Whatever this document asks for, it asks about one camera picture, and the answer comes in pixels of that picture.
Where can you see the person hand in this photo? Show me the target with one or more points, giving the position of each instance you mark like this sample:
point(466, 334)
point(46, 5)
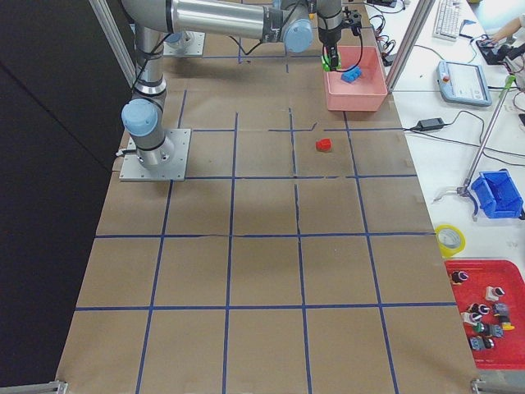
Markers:
point(508, 29)

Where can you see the red toy block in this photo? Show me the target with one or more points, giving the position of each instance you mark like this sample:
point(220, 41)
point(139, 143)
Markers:
point(323, 145)

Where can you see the white keyboard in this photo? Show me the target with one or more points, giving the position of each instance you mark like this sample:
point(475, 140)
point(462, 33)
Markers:
point(447, 22)

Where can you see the blue storage bin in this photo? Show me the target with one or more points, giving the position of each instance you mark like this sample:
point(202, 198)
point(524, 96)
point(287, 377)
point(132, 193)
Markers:
point(498, 196)

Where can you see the aluminium frame post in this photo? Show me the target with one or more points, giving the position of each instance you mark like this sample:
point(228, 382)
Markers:
point(418, 20)

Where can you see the blue toy block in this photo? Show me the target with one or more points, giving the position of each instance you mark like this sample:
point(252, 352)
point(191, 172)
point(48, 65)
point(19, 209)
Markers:
point(351, 75)

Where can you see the red parts tray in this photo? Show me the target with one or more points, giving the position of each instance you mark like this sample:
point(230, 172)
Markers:
point(490, 298)

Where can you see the yellow tape roll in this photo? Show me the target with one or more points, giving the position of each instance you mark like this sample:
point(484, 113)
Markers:
point(451, 240)

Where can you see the reacher grabber tool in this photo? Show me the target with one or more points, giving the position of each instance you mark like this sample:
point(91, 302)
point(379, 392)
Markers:
point(463, 190)

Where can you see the green toy block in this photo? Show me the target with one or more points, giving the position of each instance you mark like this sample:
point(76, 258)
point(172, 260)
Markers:
point(325, 61)

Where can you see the teach pendant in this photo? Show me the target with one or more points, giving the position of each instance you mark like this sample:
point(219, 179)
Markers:
point(463, 83)

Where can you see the pink plastic box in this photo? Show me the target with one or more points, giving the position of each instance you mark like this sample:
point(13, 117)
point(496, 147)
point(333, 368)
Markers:
point(365, 94)

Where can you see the black laptop adapter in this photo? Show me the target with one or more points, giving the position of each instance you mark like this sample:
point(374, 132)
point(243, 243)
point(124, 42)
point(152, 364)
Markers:
point(430, 124)

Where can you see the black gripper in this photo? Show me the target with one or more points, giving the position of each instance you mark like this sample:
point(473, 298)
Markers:
point(329, 34)

